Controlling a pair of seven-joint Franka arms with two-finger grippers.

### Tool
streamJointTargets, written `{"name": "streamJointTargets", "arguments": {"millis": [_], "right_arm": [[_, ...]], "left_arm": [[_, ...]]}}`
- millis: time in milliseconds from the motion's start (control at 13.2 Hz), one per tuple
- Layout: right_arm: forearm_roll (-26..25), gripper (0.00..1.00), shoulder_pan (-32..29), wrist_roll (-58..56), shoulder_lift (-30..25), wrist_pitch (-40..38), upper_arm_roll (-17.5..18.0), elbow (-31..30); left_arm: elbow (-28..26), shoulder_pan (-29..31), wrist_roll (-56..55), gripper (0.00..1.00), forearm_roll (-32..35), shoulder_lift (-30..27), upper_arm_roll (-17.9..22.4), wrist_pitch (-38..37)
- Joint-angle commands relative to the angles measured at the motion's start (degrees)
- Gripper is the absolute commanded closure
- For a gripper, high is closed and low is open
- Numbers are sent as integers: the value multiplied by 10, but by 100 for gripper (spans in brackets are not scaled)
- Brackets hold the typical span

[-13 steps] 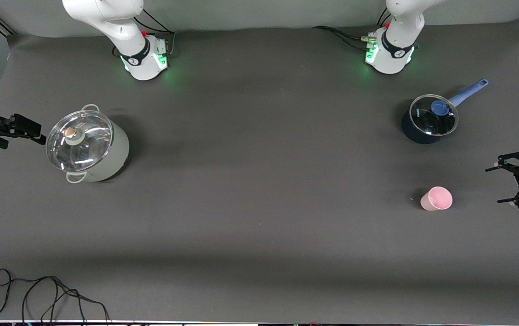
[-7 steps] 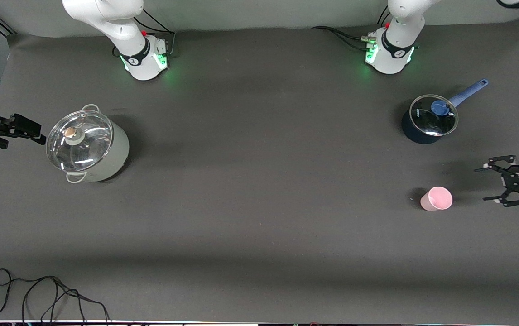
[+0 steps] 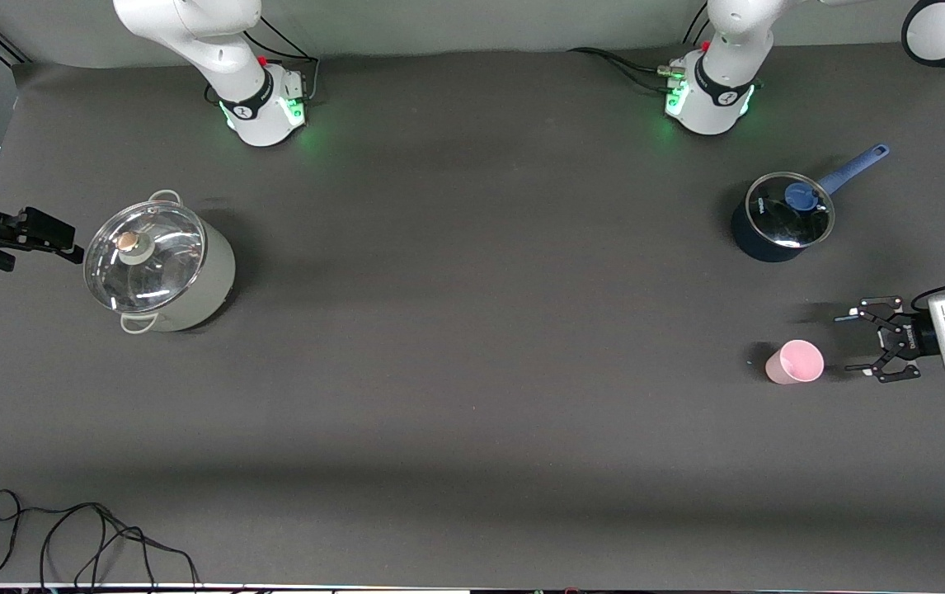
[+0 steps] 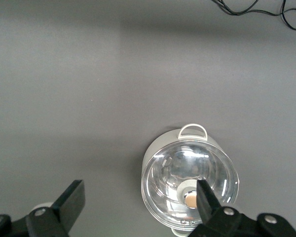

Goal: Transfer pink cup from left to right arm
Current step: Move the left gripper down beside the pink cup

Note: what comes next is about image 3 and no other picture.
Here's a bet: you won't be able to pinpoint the pink plastic cup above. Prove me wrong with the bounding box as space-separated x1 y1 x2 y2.
765 339 825 385

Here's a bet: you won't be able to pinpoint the glass lid with brass knob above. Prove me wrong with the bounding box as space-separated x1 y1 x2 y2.
83 200 206 314

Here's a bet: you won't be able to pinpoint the glass lid with blue knob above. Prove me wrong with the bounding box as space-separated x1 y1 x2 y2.
745 172 836 249

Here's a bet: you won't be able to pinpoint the dark blue saucepan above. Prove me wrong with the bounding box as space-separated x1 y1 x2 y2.
731 144 891 263

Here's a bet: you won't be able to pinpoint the pale grey stockpot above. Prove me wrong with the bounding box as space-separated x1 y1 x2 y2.
83 190 236 334

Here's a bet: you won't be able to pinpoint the loose thin black cable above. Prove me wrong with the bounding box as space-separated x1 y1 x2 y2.
0 489 201 591

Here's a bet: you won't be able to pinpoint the black right arm base cables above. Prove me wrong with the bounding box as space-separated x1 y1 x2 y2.
242 16 321 104

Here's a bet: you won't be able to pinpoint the black arm base cables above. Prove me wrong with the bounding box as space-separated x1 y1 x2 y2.
242 16 321 104
567 0 708 93

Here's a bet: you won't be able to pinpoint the black left arm base cables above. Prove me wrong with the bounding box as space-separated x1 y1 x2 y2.
567 0 708 93

